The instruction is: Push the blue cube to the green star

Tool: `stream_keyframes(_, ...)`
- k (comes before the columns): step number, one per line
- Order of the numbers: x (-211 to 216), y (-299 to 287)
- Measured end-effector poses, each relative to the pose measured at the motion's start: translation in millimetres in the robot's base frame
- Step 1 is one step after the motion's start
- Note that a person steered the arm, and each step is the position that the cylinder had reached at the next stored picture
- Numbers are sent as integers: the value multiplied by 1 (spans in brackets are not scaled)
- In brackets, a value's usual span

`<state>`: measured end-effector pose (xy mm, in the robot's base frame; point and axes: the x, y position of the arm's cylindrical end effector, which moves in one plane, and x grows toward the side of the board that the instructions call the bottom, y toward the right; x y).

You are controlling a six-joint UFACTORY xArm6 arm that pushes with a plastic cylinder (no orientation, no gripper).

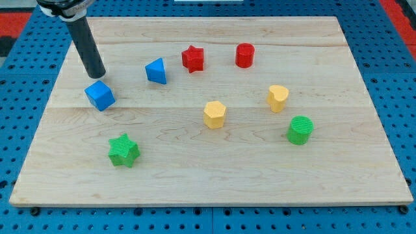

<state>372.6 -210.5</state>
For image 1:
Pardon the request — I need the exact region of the blue cube block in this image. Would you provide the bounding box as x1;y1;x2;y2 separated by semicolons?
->
84;81;116;111

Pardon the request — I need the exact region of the green star block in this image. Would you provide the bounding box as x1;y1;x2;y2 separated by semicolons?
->
108;133;140;168

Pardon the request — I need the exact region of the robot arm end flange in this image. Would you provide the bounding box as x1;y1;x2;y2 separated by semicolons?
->
36;0;96;21

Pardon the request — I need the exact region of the yellow hexagon block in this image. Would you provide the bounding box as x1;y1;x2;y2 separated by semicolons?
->
203;101;226;129

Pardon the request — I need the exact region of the blue triangular prism block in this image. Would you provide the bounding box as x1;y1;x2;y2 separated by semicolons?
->
145;58;167;85

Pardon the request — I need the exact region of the green cylinder block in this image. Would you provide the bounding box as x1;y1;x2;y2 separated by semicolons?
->
286;116;314;145

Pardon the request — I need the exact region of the light wooden board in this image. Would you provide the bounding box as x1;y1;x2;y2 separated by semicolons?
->
10;16;413;207

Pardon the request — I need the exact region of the yellow heart block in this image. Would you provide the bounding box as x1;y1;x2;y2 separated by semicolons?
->
266;84;289;113

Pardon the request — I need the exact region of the red cylinder block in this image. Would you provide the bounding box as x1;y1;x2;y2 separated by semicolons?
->
235;43;255;68

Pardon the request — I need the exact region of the red star block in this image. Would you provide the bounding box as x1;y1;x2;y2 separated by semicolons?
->
181;45;204;73

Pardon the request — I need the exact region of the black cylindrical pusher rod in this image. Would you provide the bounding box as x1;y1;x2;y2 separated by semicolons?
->
66;16;106;79

